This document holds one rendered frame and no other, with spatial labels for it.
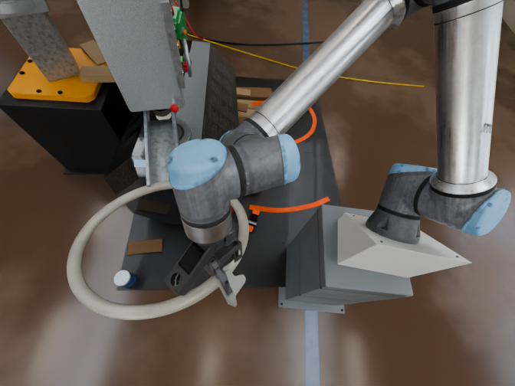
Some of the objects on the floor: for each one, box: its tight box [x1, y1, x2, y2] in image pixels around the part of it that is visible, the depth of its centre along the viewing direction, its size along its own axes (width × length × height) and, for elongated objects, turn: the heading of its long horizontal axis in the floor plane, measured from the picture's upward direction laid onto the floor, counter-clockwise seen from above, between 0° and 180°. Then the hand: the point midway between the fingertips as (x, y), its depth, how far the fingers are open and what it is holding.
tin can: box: [114, 270, 136, 288], centre depth 164 cm, size 10×10×13 cm
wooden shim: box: [127, 239, 163, 255], centre depth 181 cm, size 25×10×2 cm, turn 95°
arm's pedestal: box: [278, 204, 413, 314], centre depth 149 cm, size 50×50×85 cm
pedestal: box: [0, 57, 133, 175], centre depth 191 cm, size 66×66×74 cm
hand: (212, 286), depth 58 cm, fingers open, 14 cm apart
